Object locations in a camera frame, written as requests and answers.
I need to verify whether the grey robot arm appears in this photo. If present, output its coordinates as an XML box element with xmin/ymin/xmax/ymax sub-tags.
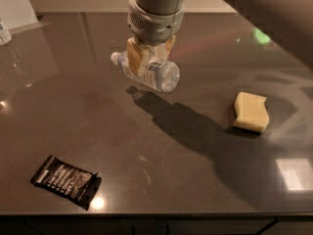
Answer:
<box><xmin>128</xmin><ymin>0</ymin><xmax>313</xmax><ymax>69</ymax></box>

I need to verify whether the yellow sponge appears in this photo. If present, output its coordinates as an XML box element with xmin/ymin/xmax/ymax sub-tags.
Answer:
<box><xmin>233</xmin><ymin>92</ymin><xmax>269</xmax><ymax>133</ymax></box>

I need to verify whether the white board at back left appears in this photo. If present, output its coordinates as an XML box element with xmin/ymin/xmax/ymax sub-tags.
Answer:
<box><xmin>0</xmin><ymin>0</ymin><xmax>47</xmax><ymax>34</ymax></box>

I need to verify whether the black snack wrapper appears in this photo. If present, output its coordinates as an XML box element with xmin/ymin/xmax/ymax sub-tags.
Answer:
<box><xmin>30</xmin><ymin>155</ymin><xmax>102</xmax><ymax>211</ymax></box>

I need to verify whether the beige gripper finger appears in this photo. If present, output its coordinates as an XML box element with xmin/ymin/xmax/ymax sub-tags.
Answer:
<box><xmin>127</xmin><ymin>37</ymin><xmax>154</xmax><ymax>76</ymax></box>
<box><xmin>156</xmin><ymin>35</ymin><xmax>176</xmax><ymax>61</ymax></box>

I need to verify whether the white bottle at left edge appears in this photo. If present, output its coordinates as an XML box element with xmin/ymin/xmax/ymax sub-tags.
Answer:
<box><xmin>0</xmin><ymin>19</ymin><xmax>13</xmax><ymax>46</ymax></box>

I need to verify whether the clear blue-labelled plastic bottle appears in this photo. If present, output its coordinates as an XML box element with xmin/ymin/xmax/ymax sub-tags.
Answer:
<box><xmin>111</xmin><ymin>52</ymin><xmax>180</xmax><ymax>93</ymax></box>

